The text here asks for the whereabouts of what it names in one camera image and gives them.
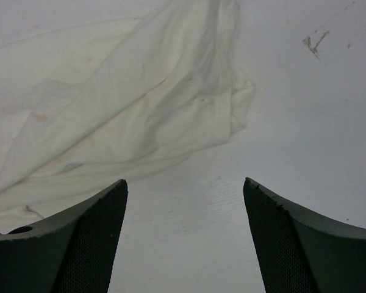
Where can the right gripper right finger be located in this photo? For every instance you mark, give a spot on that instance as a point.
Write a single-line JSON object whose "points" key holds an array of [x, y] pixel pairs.
{"points": [[300, 250]]}

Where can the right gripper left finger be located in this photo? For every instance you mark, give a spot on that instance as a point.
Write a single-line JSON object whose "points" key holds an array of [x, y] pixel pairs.
{"points": [[71, 251]]}

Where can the white t shirt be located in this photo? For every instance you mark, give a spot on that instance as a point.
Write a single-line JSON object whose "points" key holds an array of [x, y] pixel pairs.
{"points": [[85, 106]]}

